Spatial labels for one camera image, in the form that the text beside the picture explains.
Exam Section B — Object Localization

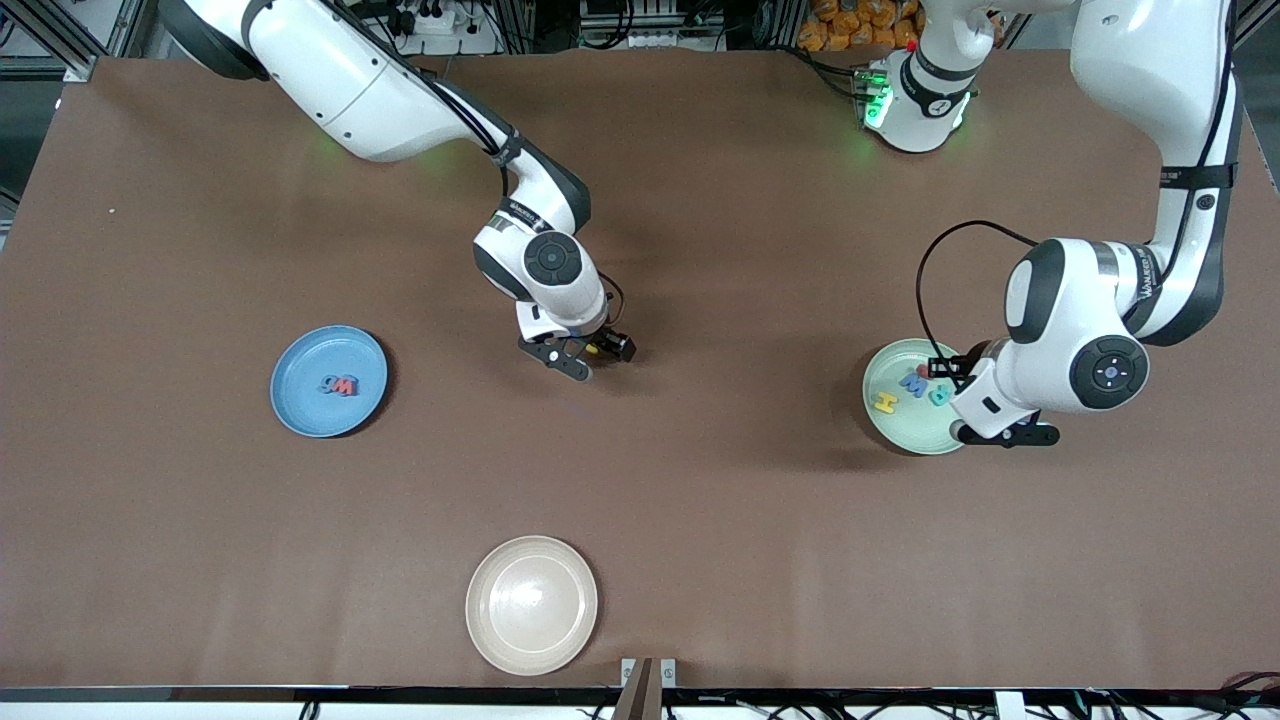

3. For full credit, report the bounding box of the green plate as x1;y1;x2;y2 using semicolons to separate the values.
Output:
862;338;971;457

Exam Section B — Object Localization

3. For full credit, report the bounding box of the beige plate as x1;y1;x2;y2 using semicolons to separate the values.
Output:
465;535;599;677

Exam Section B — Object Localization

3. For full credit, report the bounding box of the blue plate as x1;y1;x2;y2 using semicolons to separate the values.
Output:
270;325;389;439

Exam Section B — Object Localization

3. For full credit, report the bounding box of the grey electronics box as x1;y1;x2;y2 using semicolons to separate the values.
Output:
578;0;731;51

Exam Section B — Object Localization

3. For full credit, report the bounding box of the orange packet bag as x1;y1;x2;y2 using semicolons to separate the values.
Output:
798;0;921;51

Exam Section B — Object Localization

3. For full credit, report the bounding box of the white left camera mount block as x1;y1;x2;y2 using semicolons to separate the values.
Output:
950;358;1041;441

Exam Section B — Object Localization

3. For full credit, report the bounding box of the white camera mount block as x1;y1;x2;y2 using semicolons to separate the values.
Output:
515;300;561;343
950;358;1041;441

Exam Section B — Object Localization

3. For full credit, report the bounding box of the white right camera mount block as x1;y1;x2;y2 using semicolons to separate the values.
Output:
515;300;561;343

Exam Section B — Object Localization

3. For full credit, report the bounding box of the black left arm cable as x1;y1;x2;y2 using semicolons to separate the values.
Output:
916;0;1244;366

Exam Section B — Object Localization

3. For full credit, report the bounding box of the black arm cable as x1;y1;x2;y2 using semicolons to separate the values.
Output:
916;0;1244;366
320;0;626;336

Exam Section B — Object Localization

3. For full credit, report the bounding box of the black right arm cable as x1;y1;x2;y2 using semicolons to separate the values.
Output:
320;0;626;336

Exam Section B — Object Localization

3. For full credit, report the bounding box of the brown stand post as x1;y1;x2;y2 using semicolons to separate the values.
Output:
612;657;656;720

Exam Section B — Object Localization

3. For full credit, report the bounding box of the black cable bundle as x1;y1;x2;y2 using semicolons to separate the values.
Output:
1225;670;1280;720

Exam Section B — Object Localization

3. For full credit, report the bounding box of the aluminium frame profile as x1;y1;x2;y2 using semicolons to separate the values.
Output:
0;0;101;81
1235;0;1280;51

